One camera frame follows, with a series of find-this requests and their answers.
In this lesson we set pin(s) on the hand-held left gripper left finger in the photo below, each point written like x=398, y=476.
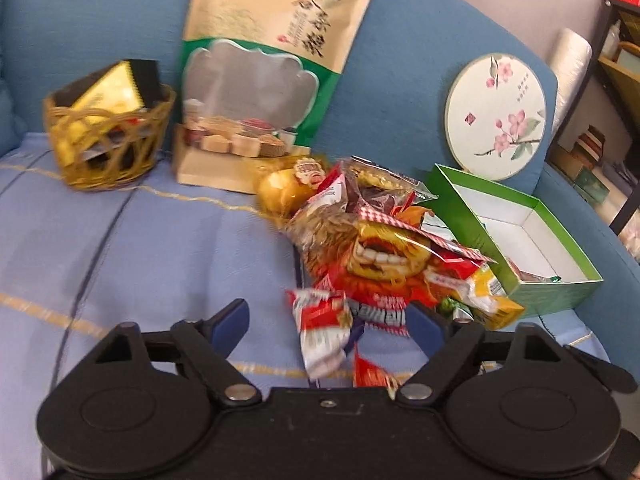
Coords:
x=231, y=324

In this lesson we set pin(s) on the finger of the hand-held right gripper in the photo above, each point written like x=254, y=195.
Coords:
x=607, y=370

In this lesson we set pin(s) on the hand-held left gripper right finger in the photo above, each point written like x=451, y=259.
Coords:
x=425, y=331

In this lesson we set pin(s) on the small red snack packet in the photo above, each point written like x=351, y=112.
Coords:
x=370, y=372

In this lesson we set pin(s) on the pile of mixed snack packets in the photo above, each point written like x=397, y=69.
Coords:
x=390, y=255

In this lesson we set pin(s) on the red and white snack packet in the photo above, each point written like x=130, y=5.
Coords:
x=322, y=330

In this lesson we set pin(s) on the green cardboard box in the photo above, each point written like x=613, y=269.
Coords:
x=462, y=205

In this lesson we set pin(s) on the light blue striped blanket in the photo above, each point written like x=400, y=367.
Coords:
x=150, y=260

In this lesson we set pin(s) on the yellow cake packet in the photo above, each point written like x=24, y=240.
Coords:
x=282, y=190

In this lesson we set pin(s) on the small green box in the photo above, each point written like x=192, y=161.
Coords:
x=592, y=187

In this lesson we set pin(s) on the black metal shelf rack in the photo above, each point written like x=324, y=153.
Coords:
x=627, y=185

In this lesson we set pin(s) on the woven wicker basket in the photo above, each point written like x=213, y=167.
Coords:
x=125, y=160

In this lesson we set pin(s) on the round floral fan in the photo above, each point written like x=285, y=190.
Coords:
x=492, y=120

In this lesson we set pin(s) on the stack of small brown boxes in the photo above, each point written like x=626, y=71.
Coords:
x=592, y=147

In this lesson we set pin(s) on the blue sofa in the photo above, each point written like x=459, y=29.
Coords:
x=400, y=70

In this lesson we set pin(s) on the gold foil packet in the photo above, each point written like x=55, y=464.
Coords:
x=107, y=92

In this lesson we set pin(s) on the tan cardboard box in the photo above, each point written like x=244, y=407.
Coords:
x=622, y=77

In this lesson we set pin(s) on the large beige and green pouch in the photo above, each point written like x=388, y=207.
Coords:
x=280, y=35

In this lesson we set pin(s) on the clear plastic roll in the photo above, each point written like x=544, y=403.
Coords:
x=570, y=75

